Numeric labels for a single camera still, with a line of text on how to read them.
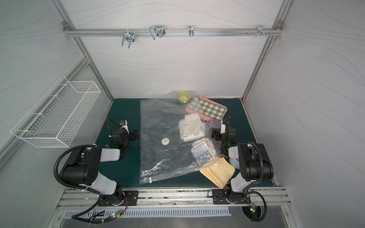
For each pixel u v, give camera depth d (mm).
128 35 778
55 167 425
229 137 730
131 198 735
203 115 1059
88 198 748
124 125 831
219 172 820
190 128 975
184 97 1187
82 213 584
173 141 917
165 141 953
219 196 742
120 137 725
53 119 673
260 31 767
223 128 857
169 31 795
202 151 874
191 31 782
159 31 763
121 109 1111
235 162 837
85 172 447
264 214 687
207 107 1148
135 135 879
